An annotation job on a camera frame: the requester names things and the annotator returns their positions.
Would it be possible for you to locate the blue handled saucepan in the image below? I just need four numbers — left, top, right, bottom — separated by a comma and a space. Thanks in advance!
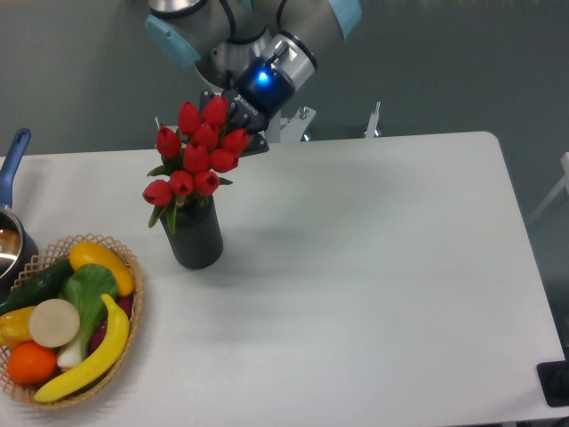
1, 128, 38, 302

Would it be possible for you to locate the dark grey ribbed vase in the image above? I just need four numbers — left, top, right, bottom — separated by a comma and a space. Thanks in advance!
160, 197, 223, 270

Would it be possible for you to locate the black device at table edge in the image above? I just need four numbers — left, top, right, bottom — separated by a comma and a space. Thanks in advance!
536, 360, 568, 407

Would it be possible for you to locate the purple eggplant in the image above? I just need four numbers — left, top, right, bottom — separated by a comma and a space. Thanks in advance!
89, 295, 133, 355

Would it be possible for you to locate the red tulip bouquet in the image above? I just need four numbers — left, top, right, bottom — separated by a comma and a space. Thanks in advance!
142, 95, 250, 233

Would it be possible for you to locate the yellow bell pepper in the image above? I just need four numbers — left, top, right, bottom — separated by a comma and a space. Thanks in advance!
1, 306, 36, 348

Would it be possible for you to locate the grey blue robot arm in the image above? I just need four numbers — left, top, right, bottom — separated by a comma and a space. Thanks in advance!
145, 1, 363, 156

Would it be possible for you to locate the orange fruit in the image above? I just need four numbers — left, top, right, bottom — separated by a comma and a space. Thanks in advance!
6, 342, 57, 385

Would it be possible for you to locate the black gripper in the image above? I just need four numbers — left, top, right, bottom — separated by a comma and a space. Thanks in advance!
199, 61, 294, 157

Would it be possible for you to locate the green bok choy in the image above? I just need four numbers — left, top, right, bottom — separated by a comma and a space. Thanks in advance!
57, 263, 117, 371

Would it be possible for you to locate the woven wicker basket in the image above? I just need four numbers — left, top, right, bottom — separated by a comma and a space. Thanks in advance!
1, 233, 144, 410

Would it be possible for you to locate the yellow banana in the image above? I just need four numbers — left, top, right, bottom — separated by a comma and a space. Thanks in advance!
34, 294, 130, 403

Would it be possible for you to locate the green cucumber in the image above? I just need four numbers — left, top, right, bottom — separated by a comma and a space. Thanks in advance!
1, 259, 74, 315

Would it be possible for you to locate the white furniture leg right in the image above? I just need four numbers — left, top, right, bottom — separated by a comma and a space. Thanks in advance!
526, 151, 569, 223

